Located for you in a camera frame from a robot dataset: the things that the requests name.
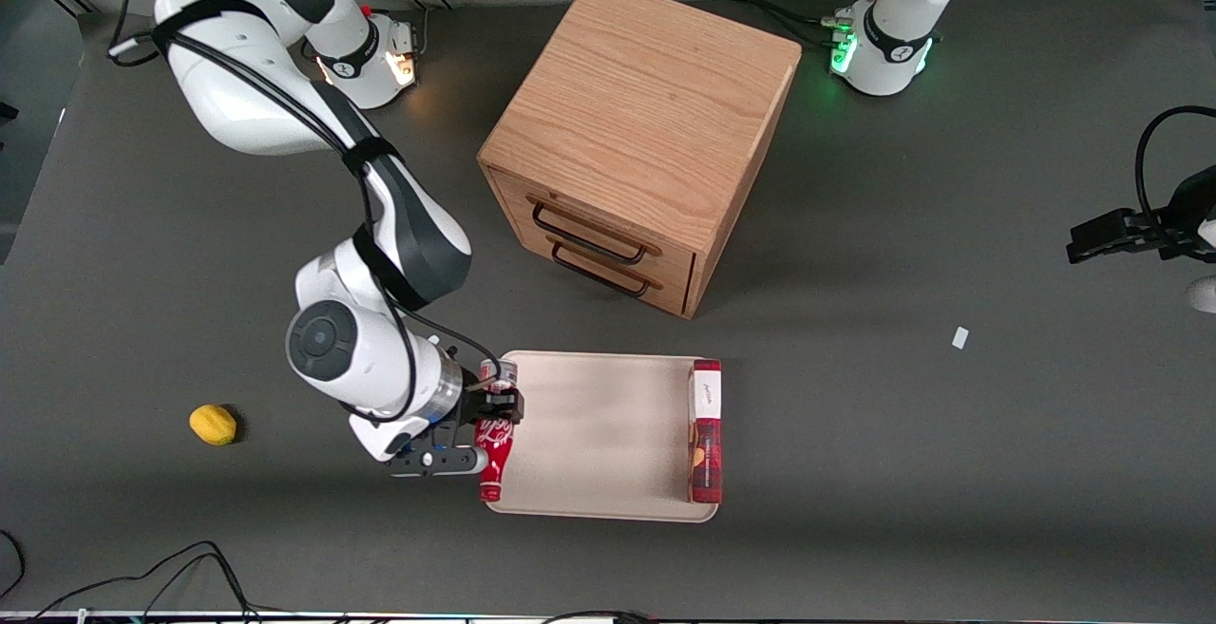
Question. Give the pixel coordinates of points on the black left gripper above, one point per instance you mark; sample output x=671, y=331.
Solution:
x=1188, y=210

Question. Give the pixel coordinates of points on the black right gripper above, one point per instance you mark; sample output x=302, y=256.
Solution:
x=478, y=405

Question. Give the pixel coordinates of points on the red coke bottle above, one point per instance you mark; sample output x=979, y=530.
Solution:
x=494, y=467

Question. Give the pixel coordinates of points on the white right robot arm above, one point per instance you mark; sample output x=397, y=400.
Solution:
x=247, y=83

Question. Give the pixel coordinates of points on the beige plastic tray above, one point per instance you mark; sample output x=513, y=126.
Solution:
x=598, y=434

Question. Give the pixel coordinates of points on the small white paper tag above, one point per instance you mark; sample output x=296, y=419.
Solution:
x=960, y=337

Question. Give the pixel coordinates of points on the wooden drawer front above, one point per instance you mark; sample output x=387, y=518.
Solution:
x=674, y=293
x=679, y=258

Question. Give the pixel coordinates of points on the red snack box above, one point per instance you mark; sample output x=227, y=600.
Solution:
x=706, y=444

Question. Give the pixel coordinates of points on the yellow lemon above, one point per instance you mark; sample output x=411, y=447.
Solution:
x=213, y=425

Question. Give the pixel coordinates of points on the wooden drawer cabinet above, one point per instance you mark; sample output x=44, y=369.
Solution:
x=646, y=102

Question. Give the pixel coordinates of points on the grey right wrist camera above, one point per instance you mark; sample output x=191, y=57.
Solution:
x=437, y=461

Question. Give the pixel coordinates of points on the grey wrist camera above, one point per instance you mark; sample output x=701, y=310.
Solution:
x=437, y=461
x=1205, y=295

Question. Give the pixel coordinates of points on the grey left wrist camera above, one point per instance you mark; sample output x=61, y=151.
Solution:
x=1205, y=295

